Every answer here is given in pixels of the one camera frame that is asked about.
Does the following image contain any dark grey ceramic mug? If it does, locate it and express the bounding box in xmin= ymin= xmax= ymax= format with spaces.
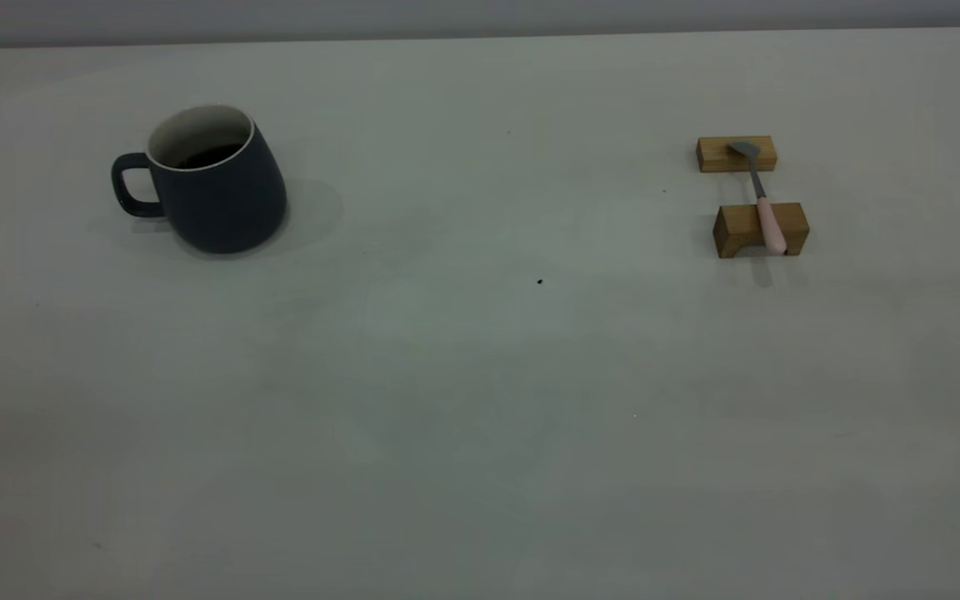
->
xmin=111 ymin=104 xmax=288 ymax=255

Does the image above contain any pink handled grey spoon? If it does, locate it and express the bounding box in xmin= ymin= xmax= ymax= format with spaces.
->
xmin=727 ymin=141 xmax=788 ymax=255

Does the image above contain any arched wooden block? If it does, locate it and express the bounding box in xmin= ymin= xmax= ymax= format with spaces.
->
xmin=712 ymin=202 xmax=810 ymax=259

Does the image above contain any flat rectangular wooden block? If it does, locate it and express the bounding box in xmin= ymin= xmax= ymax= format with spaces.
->
xmin=696 ymin=136 xmax=778 ymax=173

